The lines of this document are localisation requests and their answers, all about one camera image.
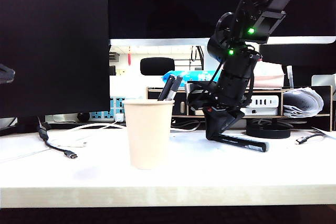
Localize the flat white box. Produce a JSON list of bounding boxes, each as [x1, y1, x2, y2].
[[239, 106, 279, 116]]

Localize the wooden desk organizer shelf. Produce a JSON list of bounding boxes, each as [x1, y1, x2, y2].
[[145, 85, 333, 132]]

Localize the white paper sheet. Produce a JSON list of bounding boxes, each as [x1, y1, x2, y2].
[[311, 126, 336, 141]]

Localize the black office chair headrest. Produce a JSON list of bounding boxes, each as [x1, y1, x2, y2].
[[140, 57, 175, 77]]

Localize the white rounded device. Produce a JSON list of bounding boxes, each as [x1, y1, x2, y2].
[[310, 72, 336, 98]]

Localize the black matte monitor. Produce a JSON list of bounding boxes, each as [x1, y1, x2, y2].
[[0, 0, 111, 137]]

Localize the white multi-port charger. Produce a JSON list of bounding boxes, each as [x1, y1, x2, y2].
[[244, 95, 280, 110]]

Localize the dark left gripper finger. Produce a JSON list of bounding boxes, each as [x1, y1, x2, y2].
[[0, 63, 16, 84]]

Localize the black round base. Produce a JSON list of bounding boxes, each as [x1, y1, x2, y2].
[[246, 118, 292, 140]]

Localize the blue wet wipes pack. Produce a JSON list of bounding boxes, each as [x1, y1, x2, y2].
[[161, 70, 219, 82]]

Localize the white upright pen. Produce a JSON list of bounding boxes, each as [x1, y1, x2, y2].
[[286, 65, 294, 89]]

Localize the beige paper cup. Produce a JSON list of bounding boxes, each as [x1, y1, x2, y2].
[[122, 99, 176, 170]]

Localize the grey marker with silver barrel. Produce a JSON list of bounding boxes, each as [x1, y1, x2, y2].
[[165, 75, 184, 101]]

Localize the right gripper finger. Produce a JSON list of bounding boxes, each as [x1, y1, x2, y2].
[[221, 110, 246, 132], [205, 109, 224, 140]]

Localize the rolled printed papers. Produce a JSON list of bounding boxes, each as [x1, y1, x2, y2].
[[282, 88, 324, 119]]

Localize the large silver-bezel monitor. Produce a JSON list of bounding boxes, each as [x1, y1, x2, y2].
[[107, 0, 336, 72]]

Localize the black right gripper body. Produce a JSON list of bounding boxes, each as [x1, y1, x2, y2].
[[206, 73, 251, 116]]

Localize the white blue power strip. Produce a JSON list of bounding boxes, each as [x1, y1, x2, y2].
[[88, 97, 125, 123]]

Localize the slim black marker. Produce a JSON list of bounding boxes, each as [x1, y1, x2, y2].
[[157, 74, 176, 101]]

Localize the black background monitor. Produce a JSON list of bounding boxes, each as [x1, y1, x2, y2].
[[258, 45, 336, 88]]

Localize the pink tissue pack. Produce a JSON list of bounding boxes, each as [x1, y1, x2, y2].
[[248, 61, 286, 89]]

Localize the thin black connector cable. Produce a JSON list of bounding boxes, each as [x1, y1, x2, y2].
[[295, 132, 327, 145]]

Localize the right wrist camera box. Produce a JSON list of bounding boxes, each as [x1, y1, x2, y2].
[[184, 81, 211, 111]]

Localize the white charging cable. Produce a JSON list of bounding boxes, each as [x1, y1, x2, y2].
[[48, 120, 128, 149]]

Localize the black round plug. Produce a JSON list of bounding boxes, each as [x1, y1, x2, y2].
[[77, 112, 91, 123]]

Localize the black marker with white label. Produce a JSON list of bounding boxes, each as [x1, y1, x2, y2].
[[209, 132, 270, 153]]

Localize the black USB-C cable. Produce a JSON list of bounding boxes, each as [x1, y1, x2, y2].
[[36, 117, 79, 160]]

